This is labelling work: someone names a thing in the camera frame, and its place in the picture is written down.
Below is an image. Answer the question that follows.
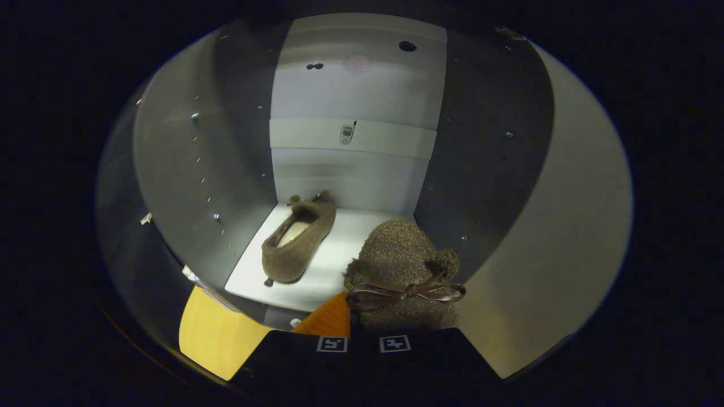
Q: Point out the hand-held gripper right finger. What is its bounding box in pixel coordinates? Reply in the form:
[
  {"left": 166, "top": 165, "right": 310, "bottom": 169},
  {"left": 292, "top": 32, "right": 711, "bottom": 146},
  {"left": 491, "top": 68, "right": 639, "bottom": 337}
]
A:
[{"left": 365, "top": 328, "right": 507, "bottom": 399}]

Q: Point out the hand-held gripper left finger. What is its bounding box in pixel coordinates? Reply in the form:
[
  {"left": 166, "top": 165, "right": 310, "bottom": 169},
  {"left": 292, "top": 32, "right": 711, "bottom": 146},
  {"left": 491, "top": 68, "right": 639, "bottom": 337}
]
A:
[{"left": 229, "top": 290, "right": 365, "bottom": 399}]

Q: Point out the beige shoe cabinet door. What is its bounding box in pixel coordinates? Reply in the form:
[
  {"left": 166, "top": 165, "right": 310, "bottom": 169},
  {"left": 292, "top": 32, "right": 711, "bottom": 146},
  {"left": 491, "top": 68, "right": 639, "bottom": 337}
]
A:
[{"left": 457, "top": 40, "right": 634, "bottom": 380}]

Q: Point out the white cabinet shelf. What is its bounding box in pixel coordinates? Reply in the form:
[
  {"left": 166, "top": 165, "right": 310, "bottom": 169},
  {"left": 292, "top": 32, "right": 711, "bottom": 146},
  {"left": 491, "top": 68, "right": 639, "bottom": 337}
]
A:
[{"left": 225, "top": 203, "right": 419, "bottom": 313}]

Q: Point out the brown fuzzy shoe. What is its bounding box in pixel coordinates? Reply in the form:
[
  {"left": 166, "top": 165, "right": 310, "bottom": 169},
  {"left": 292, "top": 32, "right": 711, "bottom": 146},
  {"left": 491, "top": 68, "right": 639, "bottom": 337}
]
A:
[
  {"left": 343, "top": 219, "right": 468, "bottom": 334},
  {"left": 261, "top": 190, "right": 338, "bottom": 284}
]

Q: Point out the grey shoe cabinet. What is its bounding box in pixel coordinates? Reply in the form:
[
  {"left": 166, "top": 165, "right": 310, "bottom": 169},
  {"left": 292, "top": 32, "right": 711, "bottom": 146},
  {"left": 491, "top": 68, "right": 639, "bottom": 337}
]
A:
[{"left": 133, "top": 12, "right": 555, "bottom": 334}]

